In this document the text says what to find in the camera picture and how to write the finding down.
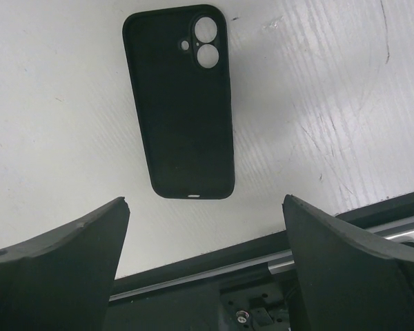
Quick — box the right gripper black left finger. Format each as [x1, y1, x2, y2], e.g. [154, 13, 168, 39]
[0, 197, 130, 330]

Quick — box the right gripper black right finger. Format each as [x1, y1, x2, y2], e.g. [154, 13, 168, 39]
[283, 195, 414, 330]

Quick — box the black phone case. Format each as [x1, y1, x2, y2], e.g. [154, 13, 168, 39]
[122, 4, 235, 199]

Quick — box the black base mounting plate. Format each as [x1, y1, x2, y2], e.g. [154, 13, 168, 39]
[103, 192, 414, 330]

